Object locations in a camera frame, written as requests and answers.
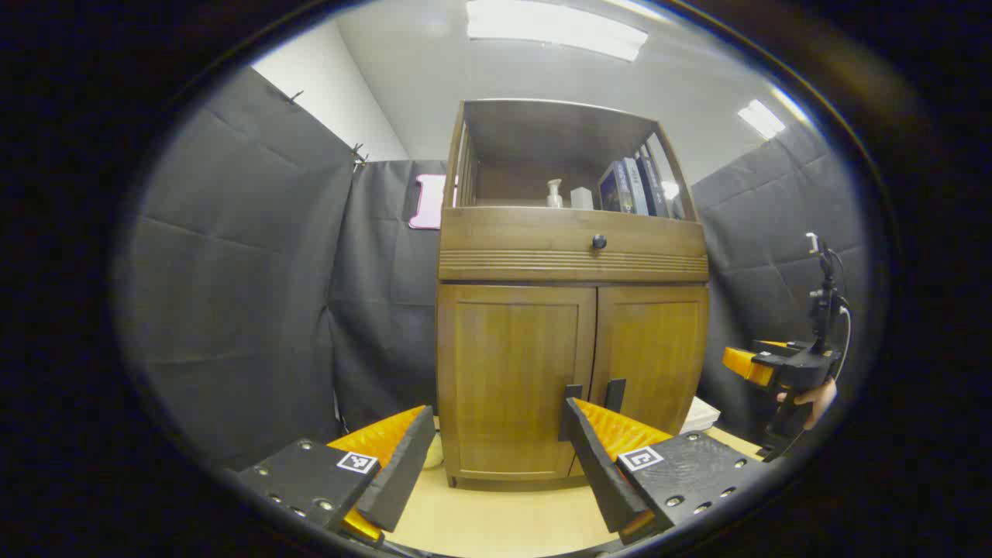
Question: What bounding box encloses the black backdrop cloth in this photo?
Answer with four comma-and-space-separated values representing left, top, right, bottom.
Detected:
116, 66, 880, 474

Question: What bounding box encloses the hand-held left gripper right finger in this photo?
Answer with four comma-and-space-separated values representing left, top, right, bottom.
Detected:
564, 398, 776, 546

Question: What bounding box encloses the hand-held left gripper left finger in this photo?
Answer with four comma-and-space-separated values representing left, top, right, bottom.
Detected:
232, 405, 437, 543

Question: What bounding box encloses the wooden double-door shoe cabinet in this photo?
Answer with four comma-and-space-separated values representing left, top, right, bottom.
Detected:
436, 98, 710, 491

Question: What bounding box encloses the wooden shoe cabinet door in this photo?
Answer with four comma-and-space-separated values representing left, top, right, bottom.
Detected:
438, 284, 598, 480
571, 285, 710, 477

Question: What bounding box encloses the small ceiling light panel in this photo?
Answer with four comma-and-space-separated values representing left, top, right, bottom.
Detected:
736, 99, 787, 140

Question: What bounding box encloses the large ceiling light panel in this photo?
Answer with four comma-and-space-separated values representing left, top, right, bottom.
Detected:
465, 0, 649, 63

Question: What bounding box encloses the wooden cabinet drawer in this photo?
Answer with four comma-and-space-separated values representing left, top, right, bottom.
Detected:
439, 207, 710, 282

